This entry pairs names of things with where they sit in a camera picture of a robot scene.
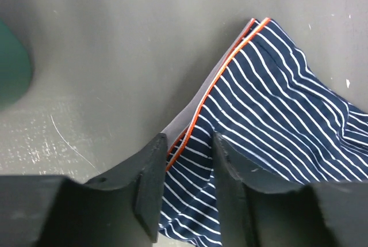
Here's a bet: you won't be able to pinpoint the striped blue boxer shorts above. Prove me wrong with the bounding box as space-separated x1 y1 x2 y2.
159 18 367 246

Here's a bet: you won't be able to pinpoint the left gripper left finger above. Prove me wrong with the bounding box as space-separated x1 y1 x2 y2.
1 134 167 246

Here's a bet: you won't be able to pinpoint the green compartment tray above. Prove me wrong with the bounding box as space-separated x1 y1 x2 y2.
0 22 32 109

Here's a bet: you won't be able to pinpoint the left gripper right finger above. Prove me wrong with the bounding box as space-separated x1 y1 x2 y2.
212 133 367 246

